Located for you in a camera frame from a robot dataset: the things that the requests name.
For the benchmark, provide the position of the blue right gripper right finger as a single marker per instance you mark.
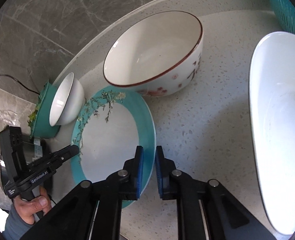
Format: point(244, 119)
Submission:
point(160, 170)

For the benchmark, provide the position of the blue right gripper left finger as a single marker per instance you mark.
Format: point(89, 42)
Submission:
point(138, 170)

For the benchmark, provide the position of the teal floral rim plate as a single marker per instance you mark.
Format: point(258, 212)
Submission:
point(108, 130)

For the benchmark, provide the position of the small white bowl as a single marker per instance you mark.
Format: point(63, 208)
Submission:
point(68, 101)

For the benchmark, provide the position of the floral red rimmed bowl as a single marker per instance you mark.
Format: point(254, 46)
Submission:
point(157, 56)

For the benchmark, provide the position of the large white bowl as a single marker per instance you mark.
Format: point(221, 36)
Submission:
point(272, 116)

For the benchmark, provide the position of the grey left sleeve forearm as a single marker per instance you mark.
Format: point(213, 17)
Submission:
point(16, 226)

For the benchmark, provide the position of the person's left hand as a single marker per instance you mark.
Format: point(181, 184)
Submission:
point(40, 203)

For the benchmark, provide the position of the stainless steel rice cooker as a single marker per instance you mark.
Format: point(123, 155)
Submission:
point(33, 149)

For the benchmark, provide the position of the dark teal vegetable bowl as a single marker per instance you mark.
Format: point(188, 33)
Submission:
point(42, 127)

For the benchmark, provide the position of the greens in teal bowl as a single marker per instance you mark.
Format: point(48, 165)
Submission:
point(32, 117)

